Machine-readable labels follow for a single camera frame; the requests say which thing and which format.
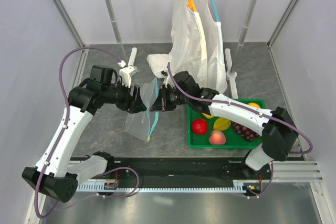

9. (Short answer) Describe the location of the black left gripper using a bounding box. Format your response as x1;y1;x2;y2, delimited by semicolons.
102;79;146;114

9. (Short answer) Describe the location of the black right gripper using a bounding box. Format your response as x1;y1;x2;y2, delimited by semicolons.
150;85;190;112

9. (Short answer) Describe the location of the clear zip top bag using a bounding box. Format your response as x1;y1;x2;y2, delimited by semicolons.
124;77;159;142

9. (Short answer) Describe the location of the red apple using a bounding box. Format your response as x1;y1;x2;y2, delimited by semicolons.
191;119;208;135

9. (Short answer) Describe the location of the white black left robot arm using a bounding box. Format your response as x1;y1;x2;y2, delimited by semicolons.
22;65;146;202

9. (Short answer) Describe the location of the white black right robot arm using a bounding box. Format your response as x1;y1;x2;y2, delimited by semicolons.
150;71;298;179

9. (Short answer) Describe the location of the yellow lemon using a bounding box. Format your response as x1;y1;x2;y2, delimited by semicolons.
202;113;214;119

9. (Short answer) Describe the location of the white garment on orange hanger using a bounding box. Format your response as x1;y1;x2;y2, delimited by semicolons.
146;0;207;87

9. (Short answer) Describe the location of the peach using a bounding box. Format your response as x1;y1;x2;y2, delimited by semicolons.
208;130;226;145

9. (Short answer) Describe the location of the green plastic tray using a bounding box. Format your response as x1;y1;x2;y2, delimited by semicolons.
187;106;262;150

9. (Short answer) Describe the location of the purple grape bunch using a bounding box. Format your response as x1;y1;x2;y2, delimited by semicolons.
232;122;260;142

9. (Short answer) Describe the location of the orange fruit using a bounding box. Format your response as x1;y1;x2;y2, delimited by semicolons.
248;102;260;108

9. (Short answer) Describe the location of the white garment on teal hanger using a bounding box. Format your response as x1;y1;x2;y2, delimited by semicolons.
194;0;228;93

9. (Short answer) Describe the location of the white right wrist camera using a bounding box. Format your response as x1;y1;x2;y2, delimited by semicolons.
161;69;173;86

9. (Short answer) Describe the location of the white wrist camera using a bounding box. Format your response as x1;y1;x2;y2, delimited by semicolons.
161;69;173;86
118;60;139;88

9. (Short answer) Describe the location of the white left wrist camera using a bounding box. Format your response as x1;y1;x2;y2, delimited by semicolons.
118;60;139;88

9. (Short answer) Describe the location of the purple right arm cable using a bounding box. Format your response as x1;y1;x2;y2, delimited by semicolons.
166;62;313;200

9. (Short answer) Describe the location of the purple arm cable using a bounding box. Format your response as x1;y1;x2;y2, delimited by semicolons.
166;62;313;200
34;46;140;219

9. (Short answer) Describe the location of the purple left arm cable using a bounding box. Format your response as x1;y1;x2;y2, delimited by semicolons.
34;46;140;219

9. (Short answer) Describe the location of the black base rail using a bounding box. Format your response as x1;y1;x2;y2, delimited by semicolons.
93;157;272;195

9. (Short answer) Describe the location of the light blue cable duct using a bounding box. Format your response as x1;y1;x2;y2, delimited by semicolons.
76;179;246;193

